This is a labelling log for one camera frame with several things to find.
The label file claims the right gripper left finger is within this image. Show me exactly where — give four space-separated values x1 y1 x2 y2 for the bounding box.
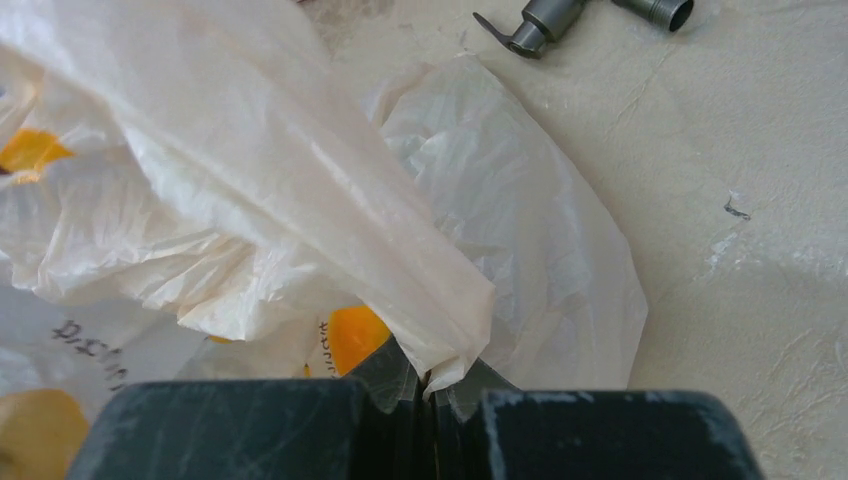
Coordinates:
347 337 422 479

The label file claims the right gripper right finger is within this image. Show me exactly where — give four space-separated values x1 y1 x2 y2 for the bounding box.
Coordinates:
430 359 517 479

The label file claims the translucent plastic bag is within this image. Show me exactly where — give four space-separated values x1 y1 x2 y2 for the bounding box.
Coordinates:
1 1 647 479

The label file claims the dark grey metal faucet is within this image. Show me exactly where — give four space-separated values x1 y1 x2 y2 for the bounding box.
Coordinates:
473 0 695 60

